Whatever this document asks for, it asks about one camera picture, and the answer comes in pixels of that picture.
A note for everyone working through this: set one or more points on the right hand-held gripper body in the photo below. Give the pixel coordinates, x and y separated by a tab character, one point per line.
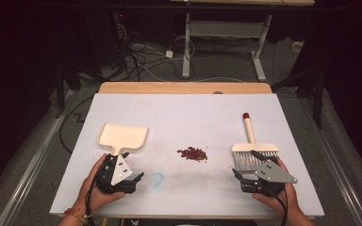
275	174

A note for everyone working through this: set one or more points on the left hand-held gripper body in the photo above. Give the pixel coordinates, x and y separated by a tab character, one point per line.
121	171

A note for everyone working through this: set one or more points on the cream plastic dustpan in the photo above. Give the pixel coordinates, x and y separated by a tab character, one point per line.
122	136

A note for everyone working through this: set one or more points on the cream hand brush red tip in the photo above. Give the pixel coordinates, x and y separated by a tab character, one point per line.
249	130

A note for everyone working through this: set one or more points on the pile of red beans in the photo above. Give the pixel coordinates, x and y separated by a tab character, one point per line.
193	153

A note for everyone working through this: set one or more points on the person's right hand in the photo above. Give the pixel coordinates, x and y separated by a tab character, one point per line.
275	204

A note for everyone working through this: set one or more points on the person's left hand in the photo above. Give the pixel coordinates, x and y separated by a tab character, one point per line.
99	199

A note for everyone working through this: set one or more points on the white board table cover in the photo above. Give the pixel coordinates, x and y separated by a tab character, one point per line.
201	109

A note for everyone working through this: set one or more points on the grey round table grommet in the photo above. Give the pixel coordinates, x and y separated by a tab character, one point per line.
217	92

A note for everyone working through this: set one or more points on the wooden table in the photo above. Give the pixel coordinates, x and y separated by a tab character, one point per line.
169	88

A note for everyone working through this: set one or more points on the black metal stand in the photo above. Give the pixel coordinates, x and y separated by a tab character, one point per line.
319	100
59	94

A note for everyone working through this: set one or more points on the white power adapter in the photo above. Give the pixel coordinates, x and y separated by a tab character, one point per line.
169	53

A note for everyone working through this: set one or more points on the small white box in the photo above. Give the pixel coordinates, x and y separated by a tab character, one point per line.
297	46

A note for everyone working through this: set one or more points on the aluminium floor rail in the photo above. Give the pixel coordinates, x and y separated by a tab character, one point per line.
31	169
342	185

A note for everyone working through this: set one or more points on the white metal frame desk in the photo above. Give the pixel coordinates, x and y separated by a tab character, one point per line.
187	47

